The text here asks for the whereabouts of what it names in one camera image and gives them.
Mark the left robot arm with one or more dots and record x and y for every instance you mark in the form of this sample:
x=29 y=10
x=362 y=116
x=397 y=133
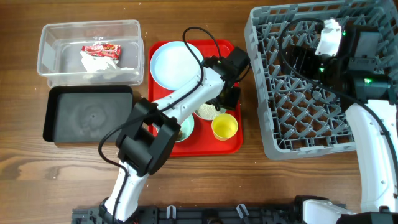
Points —
x=145 y=141

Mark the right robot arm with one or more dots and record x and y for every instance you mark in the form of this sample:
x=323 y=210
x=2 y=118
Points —
x=344 y=63

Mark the red snack wrapper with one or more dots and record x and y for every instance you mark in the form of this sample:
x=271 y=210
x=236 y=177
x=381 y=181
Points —
x=112 y=51

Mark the light blue bowl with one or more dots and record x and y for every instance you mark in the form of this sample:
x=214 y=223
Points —
x=208 y=113

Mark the white tissue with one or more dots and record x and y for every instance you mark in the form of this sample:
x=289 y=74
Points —
x=95 y=64

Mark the yellow plastic cup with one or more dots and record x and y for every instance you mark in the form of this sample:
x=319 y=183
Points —
x=224 y=126

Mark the grey dishwasher rack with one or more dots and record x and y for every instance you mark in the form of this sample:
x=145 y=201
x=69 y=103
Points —
x=296 y=119

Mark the light blue plate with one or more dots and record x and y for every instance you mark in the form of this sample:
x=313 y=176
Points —
x=172 y=65

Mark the white rice pile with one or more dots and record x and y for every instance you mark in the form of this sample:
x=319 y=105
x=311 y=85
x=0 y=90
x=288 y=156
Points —
x=209 y=111

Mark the red serving tray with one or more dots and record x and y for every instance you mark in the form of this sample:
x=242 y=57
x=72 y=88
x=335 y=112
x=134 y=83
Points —
x=202 y=141

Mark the black plastic tray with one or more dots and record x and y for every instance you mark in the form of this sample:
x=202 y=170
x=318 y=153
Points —
x=85 y=113

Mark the clear plastic bin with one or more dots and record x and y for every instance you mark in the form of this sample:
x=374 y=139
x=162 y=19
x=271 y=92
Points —
x=59 y=59

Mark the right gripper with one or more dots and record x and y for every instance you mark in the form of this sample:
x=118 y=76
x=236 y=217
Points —
x=305 y=55

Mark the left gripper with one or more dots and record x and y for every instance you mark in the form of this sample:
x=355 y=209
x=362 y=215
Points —
x=232 y=102

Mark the mint green bowl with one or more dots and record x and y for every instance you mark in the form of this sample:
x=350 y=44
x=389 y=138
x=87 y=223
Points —
x=187 y=128

